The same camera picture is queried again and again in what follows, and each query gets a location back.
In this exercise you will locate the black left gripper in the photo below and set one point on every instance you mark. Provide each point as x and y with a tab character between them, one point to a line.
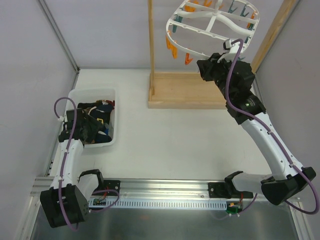
89	129

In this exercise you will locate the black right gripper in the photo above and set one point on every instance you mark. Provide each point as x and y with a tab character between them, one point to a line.
208	67

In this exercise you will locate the white plastic clip hanger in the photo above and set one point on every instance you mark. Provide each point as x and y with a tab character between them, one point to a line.
242	18

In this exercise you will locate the navy santa sock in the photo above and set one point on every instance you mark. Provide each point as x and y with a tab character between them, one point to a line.
102	135

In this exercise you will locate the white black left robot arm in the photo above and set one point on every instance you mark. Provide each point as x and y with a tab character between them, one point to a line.
66	201

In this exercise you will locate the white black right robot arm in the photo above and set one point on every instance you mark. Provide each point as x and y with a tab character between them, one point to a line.
288	176

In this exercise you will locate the pile of dark socks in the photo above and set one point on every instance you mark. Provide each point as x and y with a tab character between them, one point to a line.
98	109

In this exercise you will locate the wooden hanger stand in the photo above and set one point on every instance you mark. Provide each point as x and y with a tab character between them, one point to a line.
186	90

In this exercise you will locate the orange clothespin lower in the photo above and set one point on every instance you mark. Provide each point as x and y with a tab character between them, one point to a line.
188	59

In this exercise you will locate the orange clothespin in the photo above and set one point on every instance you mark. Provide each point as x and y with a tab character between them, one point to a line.
174	52
169	44
188	59

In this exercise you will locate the white perforated plastic basket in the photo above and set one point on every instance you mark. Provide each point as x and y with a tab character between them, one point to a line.
88	95

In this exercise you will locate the orange clothespin middle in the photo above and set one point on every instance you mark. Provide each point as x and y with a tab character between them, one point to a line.
174	52

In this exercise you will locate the orange clothespin upper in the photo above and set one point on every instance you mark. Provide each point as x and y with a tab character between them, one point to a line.
169	44

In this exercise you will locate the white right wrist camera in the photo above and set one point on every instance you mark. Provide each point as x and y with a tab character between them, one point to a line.
231	47

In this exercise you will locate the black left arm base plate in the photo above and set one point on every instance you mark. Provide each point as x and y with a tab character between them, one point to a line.
110	185

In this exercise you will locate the aluminium mounting rail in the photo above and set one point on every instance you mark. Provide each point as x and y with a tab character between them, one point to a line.
164	189

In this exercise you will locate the white slotted cable duct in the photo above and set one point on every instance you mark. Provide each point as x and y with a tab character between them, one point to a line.
216	205

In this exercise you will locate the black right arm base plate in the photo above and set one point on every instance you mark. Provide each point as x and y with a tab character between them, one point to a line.
217	190

